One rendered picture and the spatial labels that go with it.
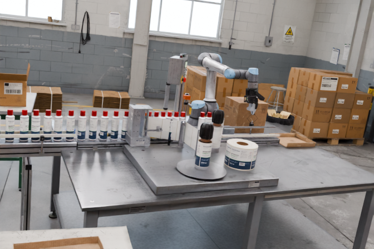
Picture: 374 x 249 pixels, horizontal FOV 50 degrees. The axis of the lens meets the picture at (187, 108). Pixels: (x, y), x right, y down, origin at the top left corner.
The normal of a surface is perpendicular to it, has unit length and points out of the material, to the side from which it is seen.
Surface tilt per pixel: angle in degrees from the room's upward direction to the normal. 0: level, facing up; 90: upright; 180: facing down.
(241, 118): 90
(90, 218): 90
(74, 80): 90
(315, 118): 92
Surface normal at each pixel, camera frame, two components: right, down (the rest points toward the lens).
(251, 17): 0.29, 0.26
